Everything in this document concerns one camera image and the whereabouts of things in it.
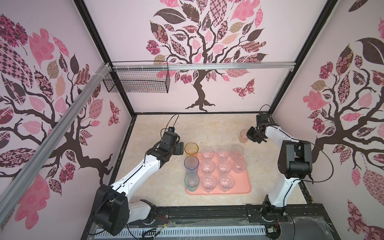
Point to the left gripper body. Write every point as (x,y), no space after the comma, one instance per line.
(177,150)

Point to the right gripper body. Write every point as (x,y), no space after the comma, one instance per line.
(252,133)

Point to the orange-pink cup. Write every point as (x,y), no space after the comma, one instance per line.
(243,137)

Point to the amber plastic cup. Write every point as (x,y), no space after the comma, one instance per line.
(191,149)

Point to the blue-grey plastic cup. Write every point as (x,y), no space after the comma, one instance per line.
(191,164)

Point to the clear cup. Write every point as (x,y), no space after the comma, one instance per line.
(226,182)
(207,166)
(224,167)
(237,152)
(209,183)
(223,152)
(207,153)

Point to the pale pink cup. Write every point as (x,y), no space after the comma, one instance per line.
(239,166)

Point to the teal plastic cup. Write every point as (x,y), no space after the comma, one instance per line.
(192,182)

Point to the pink tray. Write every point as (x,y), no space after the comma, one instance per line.
(242,181)

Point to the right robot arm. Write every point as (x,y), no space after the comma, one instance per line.
(294,162)

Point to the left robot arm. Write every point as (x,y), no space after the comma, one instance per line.
(112,210)

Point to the black wire basket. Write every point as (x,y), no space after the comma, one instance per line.
(138,77)

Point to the white slotted cable duct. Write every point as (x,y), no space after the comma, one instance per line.
(179,232)

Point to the back aluminium rail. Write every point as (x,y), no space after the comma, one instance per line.
(221,66)

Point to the aluminium rail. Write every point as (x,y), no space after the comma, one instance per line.
(23,180)
(221,66)

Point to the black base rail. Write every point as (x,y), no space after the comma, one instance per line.
(298,222)

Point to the left aluminium rail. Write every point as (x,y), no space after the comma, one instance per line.
(23,180)

